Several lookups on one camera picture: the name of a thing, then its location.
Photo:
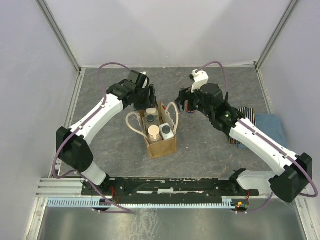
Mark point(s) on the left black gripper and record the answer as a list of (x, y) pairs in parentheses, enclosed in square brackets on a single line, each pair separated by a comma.
[(151, 102)]

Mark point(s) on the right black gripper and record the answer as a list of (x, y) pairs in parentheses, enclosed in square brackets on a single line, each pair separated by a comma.
[(183, 93)]

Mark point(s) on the orange bottle blue cap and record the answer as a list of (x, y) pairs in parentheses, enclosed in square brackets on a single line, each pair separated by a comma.
[(191, 111)]

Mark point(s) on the clear bottle beige cap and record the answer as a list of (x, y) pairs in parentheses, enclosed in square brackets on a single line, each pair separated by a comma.
[(151, 111)]

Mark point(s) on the clear bottle grey cap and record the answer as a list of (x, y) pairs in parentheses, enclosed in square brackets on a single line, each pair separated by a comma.
[(151, 119)]

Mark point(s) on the white bottle grey cap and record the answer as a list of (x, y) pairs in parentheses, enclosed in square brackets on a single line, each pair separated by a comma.
[(166, 132)]

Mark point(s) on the white pump dispenser bottle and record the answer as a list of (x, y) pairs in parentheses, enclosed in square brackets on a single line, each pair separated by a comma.
[(154, 134)]

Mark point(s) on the brown canvas tote bag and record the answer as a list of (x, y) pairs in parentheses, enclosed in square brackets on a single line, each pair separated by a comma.
[(158, 126)]

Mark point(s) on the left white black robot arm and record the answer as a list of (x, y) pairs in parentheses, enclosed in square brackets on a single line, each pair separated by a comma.
[(73, 143)]

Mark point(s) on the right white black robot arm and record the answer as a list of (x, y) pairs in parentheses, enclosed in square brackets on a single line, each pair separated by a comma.
[(290, 175)]

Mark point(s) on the striped folded cloth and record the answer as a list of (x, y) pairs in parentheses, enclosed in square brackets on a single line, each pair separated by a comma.
[(249, 114)]

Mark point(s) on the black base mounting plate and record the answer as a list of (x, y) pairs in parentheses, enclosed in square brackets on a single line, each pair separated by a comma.
[(134, 190)]

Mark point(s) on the blue folded cloth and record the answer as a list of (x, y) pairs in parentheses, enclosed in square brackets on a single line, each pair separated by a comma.
[(271, 125)]

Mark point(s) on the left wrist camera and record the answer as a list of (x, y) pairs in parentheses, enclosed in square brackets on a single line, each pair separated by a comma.
[(145, 81)]

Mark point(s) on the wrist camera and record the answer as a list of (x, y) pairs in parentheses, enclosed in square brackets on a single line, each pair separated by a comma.
[(200, 78), (145, 81)]

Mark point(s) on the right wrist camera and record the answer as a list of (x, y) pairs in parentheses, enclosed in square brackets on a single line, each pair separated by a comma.
[(200, 78)]

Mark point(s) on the right aluminium corner post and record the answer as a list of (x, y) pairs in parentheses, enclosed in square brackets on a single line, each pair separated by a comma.
[(289, 10)]

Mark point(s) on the aluminium corner post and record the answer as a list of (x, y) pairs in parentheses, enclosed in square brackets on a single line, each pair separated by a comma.
[(289, 10), (47, 13)]

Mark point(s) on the aluminium frame rail front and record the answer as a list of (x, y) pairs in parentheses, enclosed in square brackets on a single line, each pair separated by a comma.
[(286, 189)]

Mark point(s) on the left aluminium corner post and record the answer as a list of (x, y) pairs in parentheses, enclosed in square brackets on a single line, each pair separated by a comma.
[(47, 13)]

